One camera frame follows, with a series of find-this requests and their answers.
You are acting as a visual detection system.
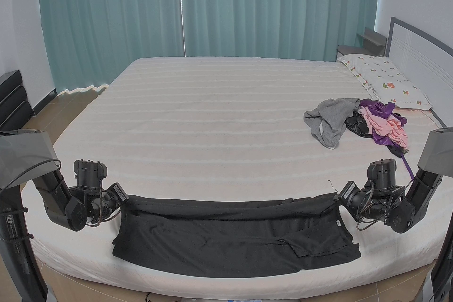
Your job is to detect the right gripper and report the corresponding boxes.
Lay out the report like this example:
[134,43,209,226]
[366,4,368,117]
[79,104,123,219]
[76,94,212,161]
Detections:
[336,181,369,222]

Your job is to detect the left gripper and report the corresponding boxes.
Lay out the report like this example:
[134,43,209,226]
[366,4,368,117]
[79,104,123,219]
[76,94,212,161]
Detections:
[100,182,129,217]

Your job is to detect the black T-shirt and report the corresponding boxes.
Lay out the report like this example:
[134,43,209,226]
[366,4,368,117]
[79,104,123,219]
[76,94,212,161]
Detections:
[112,193,361,276]

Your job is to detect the pile of clothes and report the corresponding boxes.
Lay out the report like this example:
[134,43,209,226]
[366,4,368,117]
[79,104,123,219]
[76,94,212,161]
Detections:
[345,99,415,180]

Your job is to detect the bed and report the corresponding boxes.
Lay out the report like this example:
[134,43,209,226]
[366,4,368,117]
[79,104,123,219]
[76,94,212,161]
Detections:
[21,17,453,294]

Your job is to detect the grey garment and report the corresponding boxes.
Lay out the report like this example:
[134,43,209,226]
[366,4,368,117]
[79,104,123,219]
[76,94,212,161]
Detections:
[304,98,361,149]

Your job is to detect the white printed pillow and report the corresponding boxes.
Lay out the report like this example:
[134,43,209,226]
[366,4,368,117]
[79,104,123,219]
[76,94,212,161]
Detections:
[337,54,433,111]

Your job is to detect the black chest of drawers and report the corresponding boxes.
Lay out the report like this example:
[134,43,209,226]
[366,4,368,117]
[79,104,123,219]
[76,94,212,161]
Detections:
[0,70,34,133]

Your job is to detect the grey bedside table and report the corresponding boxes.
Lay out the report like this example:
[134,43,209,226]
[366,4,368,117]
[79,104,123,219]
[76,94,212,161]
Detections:
[337,27,386,57]

